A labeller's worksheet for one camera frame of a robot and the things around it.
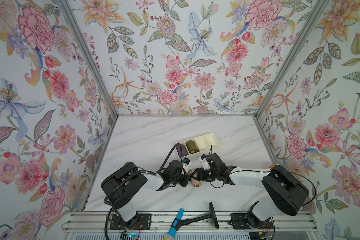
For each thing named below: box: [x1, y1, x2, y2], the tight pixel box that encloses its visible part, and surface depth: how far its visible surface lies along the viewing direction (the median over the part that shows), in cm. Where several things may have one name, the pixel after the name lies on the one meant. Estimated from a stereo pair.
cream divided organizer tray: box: [176, 132, 221, 161], surface depth 100 cm
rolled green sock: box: [186, 140, 200, 154], surface depth 97 cm
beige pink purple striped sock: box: [188, 169, 202, 187], surface depth 84 cm
